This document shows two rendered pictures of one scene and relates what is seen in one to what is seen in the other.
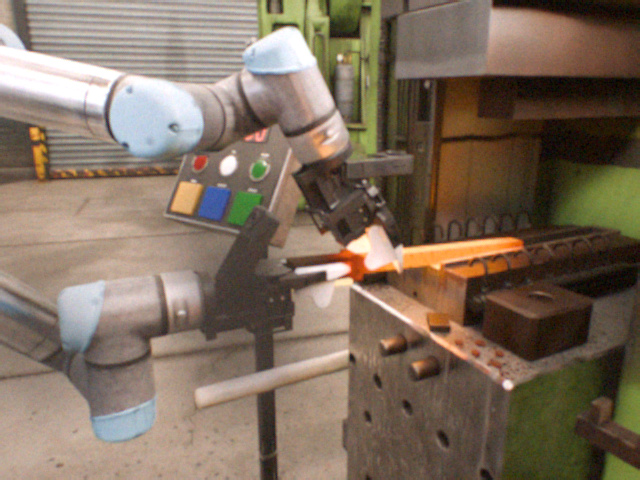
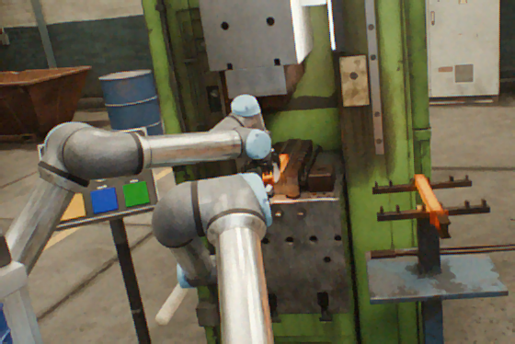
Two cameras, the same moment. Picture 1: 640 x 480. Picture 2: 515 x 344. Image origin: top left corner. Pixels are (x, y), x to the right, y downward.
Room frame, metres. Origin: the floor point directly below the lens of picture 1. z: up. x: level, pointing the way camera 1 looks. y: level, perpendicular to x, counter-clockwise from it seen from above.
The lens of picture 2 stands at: (-0.40, 1.17, 1.59)
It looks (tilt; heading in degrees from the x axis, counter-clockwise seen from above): 18 degrees down; 307
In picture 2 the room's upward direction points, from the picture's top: 6 degrees counter-clockwise
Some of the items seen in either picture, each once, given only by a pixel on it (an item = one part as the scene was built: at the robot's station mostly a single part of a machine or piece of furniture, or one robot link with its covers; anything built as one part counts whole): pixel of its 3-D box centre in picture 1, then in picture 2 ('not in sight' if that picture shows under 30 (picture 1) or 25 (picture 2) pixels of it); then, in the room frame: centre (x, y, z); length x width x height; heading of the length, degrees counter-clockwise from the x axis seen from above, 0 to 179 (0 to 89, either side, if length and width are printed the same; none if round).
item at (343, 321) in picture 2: not in sight; (314, 322); (0.83, -0.38, 0.23); 0.55 x 0.37 x 0.47; 117
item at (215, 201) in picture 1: (215, 204); (104, 200); (1.14, 0.24, 1.01); 0.07 x 0.05 x 0.07; 52
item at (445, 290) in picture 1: (515, 260); (280, 165); (0.87, -0.35, 0.96); 0.42 x 0.20 x 0.09; 117
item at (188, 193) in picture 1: (188, 198); (71, 207); (1.20, 0.32, 1.01); 0.07 x 0.05 x 0.07; 52
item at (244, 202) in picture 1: (246, 210); (136, 194); (1.08, 0.17, 1.01); 0.07 x 0.05 x 0.07; 52
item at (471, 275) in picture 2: not in sight; (429, 270); (0.23, -0.24, 0.70); 0.40 x 0.30 x 0.02; 32
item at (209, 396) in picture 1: (290, 374); (184, 284); (1.04, 0.07, 0.62); 0.44 x 0.05 x 0.05; 117
